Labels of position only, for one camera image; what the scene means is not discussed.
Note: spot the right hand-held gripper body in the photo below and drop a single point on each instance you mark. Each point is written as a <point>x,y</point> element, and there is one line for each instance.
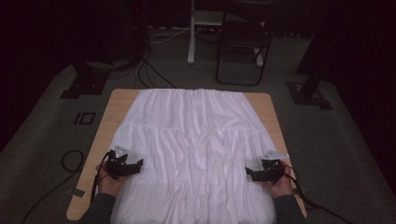
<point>273,171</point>

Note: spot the person's left hand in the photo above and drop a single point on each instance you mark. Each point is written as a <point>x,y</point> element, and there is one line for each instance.
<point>109,186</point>

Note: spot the white metal stand frame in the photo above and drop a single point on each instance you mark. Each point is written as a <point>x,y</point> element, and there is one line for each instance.
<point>191,37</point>

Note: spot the black folding chair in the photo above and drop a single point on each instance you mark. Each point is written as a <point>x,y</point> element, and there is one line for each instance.
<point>243,34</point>

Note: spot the grey tape piece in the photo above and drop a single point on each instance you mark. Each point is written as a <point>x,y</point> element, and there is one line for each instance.
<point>77,193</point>
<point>301,190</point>

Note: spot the person's right hand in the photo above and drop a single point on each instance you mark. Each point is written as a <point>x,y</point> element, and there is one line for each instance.
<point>285,188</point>

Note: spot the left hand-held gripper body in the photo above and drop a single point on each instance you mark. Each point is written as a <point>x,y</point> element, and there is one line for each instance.
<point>116,165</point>

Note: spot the black stand with flat base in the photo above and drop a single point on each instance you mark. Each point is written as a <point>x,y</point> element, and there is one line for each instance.
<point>308,93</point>

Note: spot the black stand with square base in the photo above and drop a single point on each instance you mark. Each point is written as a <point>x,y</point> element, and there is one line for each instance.
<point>85,82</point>

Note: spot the white pleated skirt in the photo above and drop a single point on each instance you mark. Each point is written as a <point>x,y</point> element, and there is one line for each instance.
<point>193,140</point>

